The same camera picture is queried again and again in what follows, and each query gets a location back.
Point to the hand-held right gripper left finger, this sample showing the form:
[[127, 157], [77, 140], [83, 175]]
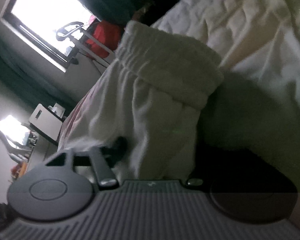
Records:
[[102, 167]]

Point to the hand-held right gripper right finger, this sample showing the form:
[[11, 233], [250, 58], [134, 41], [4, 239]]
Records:
[[200, 172]]

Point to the white tissue box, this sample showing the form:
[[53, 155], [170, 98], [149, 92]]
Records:
[[57, 108]]

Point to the white chair with black frame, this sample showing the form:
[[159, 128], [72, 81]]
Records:
[[46, 122]]

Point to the window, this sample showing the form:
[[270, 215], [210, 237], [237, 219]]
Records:
[[47, 12]]

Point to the red bag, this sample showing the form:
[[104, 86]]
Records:
[[103, 37]]

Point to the white pants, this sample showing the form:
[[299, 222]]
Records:
[[165, 80]]

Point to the garment steamer stand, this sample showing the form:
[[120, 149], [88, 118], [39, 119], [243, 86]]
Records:
[[72, 33]]

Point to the white dressing table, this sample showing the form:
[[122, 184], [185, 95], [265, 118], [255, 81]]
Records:
[[32, 155]]

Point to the wavy vanity mirror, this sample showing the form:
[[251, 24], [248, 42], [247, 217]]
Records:
[[12, 132]]

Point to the white bed sheet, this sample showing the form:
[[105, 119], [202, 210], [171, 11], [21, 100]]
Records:
[[260, 42]]

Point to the brown pillow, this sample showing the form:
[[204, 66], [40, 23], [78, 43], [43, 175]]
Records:
[[142, 11]]

